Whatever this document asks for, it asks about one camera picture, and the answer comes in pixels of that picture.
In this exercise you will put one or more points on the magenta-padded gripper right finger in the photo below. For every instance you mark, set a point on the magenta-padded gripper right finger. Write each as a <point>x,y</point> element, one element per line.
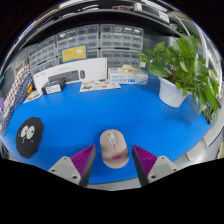
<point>153,168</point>

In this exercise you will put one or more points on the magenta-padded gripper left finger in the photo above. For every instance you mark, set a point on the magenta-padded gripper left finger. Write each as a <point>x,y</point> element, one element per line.
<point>75,168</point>

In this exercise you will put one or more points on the beige computer mouse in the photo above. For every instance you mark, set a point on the beige computer mouse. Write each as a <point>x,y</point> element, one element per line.
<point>114,150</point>

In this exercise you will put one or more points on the black round mouse pad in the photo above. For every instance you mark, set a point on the black round mouse pad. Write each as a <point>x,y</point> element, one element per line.
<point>30,143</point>

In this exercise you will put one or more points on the small black box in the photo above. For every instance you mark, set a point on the small black box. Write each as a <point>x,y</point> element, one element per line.
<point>53,86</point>

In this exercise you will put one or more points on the white dotted fabric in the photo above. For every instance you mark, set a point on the white dotted fabric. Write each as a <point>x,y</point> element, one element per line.
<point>15,88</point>

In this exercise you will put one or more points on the white keyboard box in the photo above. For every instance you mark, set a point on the white keyboard box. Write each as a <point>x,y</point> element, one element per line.
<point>95,68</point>

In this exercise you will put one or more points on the green potted plant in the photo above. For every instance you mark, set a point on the green potted plant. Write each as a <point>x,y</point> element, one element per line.
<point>176,63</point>

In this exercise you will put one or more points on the yellow card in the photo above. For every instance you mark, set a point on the yellow card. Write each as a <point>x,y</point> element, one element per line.
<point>74,53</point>

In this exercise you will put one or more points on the grey plastic drawer cabinet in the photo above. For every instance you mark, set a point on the grey plastic drawer cabinet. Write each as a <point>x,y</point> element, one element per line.
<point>121,38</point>
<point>78,36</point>
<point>42,55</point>

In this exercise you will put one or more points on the dark wall shelf unit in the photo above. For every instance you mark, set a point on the dark wall shelf unit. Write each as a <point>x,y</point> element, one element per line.
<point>100,16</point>

